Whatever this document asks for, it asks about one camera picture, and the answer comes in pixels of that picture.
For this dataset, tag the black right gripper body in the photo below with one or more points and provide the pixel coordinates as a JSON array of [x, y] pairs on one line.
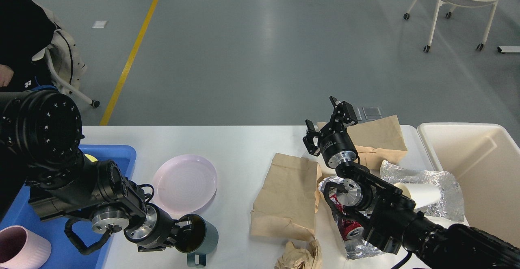
[[335, 145]]

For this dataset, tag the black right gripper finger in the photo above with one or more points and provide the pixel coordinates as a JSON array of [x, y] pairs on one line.
[[308, 140], [343, 114]]

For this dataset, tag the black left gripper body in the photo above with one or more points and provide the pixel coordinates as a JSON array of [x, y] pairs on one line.
[[157, 232]]

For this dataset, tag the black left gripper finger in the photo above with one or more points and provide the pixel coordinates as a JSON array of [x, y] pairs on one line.
[[184, 223]]

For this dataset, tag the dark teal mug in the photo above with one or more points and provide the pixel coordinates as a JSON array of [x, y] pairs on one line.
[[197, 243]]

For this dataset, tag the pink plate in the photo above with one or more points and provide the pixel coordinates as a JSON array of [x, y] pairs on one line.
[[184, 184]]

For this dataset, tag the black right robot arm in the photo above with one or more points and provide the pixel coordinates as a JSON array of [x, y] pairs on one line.
[[387, 216]]

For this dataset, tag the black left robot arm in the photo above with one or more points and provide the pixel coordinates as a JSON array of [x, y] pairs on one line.
[[40, 137]]

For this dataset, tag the brown paper bag rear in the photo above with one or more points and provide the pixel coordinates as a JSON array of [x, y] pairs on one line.
[[379, 140]]

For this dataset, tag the flat brown paper bag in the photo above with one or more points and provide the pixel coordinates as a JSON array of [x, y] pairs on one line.
[[288, 200]]

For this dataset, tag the crushed red soda can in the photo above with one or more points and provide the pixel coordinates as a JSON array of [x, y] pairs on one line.
[[348, 229]]

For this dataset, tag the blue plastic tray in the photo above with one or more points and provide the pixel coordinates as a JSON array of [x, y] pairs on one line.
[[63, 254]]

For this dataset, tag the yellow plate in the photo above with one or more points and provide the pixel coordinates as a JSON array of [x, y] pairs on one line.
[[91, 158]]

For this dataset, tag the white paper cup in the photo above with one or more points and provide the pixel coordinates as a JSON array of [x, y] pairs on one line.
[[421, 193]]

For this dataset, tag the aluminium foil under can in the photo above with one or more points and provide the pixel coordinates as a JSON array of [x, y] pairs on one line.
[[354, 249]]

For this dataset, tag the crumpled brown paper ball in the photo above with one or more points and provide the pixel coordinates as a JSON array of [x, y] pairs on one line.
[[309, 257]]

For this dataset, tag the crumpled aluminium foil right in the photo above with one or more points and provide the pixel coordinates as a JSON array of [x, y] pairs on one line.
[[450, 204]]

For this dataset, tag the pink mug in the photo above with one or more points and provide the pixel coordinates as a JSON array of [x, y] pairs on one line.
[[21, 248]]

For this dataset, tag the beige plastic bin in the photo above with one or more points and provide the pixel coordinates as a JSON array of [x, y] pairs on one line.
[[485, 160]]

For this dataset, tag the white bar on floor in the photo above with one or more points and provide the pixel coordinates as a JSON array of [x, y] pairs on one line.
[[508, 49]]

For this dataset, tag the white floor label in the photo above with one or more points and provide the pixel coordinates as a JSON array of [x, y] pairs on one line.
[[99, 24]]

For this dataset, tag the person in black clothes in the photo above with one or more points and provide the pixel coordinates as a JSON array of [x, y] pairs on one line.
[[25, 31]]

